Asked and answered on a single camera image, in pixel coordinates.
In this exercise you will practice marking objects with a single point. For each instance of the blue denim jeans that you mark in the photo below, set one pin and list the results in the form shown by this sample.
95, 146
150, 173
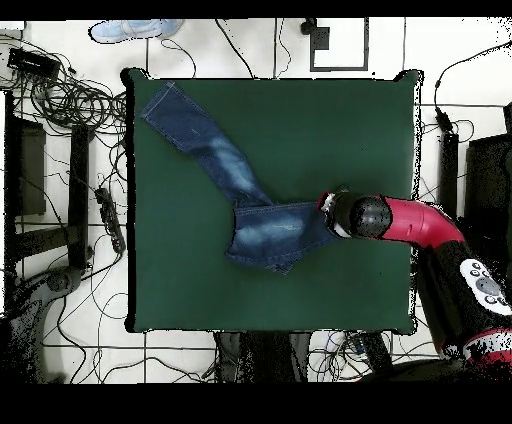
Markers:
272, 232

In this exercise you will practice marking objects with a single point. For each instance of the dark green table cloth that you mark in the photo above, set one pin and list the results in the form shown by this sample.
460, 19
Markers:
320, 120

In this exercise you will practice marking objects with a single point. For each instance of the black chair base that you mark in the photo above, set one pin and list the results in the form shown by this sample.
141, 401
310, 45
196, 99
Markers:
60, 281

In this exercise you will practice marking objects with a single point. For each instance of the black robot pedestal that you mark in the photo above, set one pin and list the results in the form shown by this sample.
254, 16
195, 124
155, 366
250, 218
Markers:
264, 356

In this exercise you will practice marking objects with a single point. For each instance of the grey square floor frame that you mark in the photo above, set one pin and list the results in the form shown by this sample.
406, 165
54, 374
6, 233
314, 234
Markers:
339, 68

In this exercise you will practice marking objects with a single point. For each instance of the black caster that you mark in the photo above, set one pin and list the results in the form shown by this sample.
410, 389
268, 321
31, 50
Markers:
308, 27

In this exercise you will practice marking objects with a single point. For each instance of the short black bar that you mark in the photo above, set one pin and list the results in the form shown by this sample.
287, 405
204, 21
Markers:
378, 356

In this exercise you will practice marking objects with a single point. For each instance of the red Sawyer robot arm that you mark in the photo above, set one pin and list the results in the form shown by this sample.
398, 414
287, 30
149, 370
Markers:
420, 224

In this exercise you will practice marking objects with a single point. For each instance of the light blue shoe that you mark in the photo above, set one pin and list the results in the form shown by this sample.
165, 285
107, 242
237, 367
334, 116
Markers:
132, 30

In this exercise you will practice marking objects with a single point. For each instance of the black frame stand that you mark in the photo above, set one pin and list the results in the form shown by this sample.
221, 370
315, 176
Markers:
79, 192

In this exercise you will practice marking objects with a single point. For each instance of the black power strip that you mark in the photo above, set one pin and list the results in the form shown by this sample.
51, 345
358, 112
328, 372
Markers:
110, 218

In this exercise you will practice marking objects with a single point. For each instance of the long black bar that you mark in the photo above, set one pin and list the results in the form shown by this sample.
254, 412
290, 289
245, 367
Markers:
448, 172

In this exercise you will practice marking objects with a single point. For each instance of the black rectangular box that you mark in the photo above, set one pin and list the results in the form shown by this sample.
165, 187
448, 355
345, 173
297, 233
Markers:
34, 64

